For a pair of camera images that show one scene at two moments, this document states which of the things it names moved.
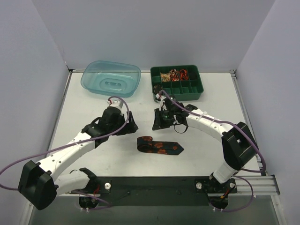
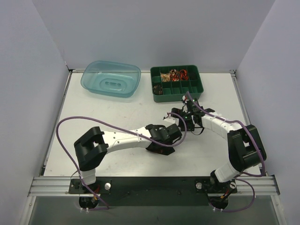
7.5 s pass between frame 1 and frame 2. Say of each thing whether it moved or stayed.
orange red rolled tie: stayed
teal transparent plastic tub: stayed
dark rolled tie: stayed
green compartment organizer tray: stayed
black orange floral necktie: moved
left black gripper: moved
